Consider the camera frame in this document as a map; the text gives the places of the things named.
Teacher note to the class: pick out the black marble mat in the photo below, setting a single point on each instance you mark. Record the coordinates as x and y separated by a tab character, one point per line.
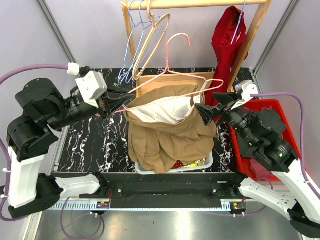
93	145

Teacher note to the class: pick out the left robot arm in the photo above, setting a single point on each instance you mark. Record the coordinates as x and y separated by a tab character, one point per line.
30	136

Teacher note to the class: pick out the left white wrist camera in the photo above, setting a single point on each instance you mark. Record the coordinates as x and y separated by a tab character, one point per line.
91	87

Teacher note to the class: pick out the light blue wire hanger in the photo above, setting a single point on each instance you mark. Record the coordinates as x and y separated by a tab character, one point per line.
127	37

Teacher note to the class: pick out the pink garment in bin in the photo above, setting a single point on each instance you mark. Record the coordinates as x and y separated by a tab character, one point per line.
258	170

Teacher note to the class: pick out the red dress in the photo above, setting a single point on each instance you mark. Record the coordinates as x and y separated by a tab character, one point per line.
226	53

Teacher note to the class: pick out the lemon print skirt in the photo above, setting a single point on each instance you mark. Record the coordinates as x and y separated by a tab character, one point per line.
198	164

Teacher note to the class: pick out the blue hanger of lemon skirt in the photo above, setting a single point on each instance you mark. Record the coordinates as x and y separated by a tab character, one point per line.
142	26

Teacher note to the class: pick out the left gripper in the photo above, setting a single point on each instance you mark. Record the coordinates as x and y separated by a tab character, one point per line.
113	99

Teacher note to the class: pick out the tan and white garment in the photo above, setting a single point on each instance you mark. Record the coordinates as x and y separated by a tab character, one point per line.
165	127

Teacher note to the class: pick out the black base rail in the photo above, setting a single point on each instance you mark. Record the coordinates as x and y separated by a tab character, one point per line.
165	192

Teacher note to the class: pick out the dark striped shirt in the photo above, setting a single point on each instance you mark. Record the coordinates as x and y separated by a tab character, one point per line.
246	147

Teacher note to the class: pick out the beige wooden hanger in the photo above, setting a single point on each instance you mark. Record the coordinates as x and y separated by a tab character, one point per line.
155	36

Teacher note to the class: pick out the white plastic laundry basket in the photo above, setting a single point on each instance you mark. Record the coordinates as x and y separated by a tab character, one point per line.
175	170

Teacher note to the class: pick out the blue hanger of red dress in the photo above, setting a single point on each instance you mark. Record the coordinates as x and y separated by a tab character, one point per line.
238	23

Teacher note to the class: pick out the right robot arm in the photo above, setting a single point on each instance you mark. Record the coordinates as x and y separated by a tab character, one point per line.
261	131

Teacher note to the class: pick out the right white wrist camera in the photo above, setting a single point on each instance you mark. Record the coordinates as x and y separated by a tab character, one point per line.
244	92

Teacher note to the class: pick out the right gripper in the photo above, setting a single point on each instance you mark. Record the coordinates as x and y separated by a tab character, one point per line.
228	99

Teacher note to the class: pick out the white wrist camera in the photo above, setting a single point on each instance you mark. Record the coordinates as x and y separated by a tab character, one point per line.
244	92
91	87

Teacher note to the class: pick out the pink wire hanger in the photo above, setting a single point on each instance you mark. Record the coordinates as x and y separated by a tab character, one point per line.
169	73

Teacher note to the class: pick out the red polka dot garment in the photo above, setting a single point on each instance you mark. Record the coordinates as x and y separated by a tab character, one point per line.
178	165

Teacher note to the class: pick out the red plastic bin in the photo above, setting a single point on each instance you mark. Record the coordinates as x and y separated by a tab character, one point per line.
244	163

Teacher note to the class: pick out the wooden clothes rack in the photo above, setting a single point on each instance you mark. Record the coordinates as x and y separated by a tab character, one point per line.
252	31

